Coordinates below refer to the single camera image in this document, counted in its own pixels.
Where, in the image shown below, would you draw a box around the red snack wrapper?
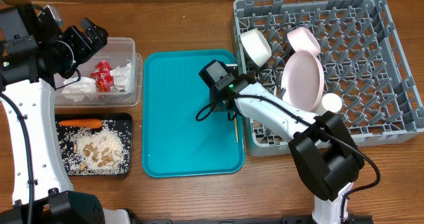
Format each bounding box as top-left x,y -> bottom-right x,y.
90,60 -> 115,92

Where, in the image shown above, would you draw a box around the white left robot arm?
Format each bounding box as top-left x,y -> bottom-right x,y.
1,4 -> 137,223

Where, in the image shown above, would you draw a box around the clear plastic bin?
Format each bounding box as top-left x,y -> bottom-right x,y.
54,37 -> 142,108

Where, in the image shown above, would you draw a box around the white napkin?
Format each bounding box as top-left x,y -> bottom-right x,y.
110,62 -> 133,91

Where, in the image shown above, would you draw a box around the teal plastic tray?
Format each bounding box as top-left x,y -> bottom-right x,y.
142,49 -> 245,178

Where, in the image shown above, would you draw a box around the cream bowl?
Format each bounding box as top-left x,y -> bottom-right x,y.
240,28 -> 272,67

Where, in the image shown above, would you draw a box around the pink plate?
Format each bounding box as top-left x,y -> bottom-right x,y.
281,50 -> 325,111

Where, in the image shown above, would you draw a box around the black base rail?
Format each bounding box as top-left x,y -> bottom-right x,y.
137,215 -> 315,224

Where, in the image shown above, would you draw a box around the spilled rice and peanuts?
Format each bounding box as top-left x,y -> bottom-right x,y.
58,119 -> 132,176

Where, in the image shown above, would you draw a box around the black tray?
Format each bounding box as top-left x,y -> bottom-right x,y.
54,113 -> 133,178

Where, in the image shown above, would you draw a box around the bowl with food scraps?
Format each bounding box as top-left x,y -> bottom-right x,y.
287,27 -> 321,56

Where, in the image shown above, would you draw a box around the white small cup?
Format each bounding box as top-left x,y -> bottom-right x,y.
313,93 -> 343,115

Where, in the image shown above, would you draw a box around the grey dish rack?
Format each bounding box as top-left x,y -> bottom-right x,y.
233,0 -> 423,146

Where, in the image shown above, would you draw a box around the white tissue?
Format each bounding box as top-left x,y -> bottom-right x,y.
62,77 -> 97,102

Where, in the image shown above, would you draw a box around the wooden chopstick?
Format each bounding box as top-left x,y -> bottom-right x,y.
234,118 -> 239,143

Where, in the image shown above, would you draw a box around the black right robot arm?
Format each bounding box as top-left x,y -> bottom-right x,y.
196,60 -> 364,223

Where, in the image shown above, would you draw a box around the orange carrot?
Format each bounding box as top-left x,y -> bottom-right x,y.
59,119 -> 103,129

